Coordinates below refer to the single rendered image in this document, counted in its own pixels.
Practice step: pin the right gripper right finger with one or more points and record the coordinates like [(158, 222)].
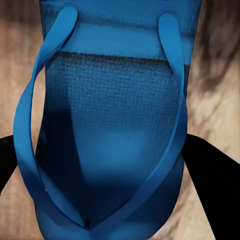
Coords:
[(216, 178)]

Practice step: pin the sandal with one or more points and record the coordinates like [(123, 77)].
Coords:
[(108, 162)]

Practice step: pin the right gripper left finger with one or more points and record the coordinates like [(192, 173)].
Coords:
[(8, 160)]

